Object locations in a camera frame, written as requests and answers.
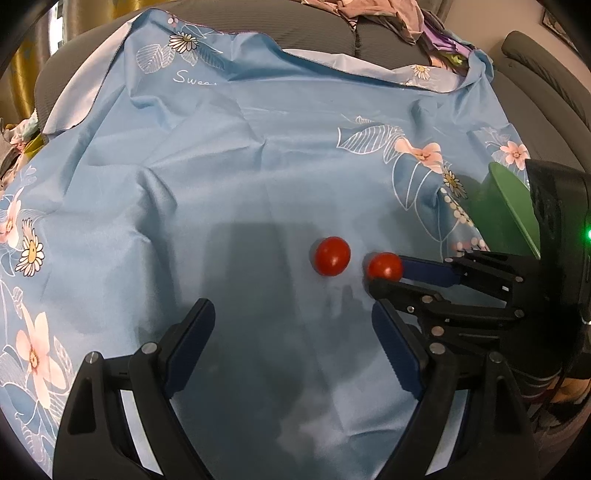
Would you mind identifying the green plate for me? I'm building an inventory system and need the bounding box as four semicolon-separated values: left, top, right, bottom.
464;161;542;259

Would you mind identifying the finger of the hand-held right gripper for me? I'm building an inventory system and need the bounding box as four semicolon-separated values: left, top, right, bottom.
399;251;546;301
369;277;527;342

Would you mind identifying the pink clothing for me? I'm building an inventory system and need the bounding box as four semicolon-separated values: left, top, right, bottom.
300;0;428;44

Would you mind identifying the red tomato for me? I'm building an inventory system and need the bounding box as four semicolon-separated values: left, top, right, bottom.
367;252;403;281
315;237;352;277

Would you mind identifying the purple patterned garment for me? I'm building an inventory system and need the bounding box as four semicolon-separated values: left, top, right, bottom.
429;14;476;68

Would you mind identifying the grey sofa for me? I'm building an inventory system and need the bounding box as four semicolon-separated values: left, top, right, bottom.
34;0;591;195

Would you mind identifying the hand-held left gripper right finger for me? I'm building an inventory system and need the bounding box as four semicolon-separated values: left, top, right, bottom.
372;299;541;480

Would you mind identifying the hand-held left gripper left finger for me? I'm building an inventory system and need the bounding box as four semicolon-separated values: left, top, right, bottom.
52;298;216;480

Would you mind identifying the gold curtain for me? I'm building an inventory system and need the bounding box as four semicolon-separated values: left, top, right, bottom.
11;39;54;123

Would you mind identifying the floral patterned cloth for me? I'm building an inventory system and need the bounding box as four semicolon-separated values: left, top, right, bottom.
0;115;47;185

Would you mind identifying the blue floral cloth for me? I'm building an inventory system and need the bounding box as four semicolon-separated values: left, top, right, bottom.
0;7;532;480

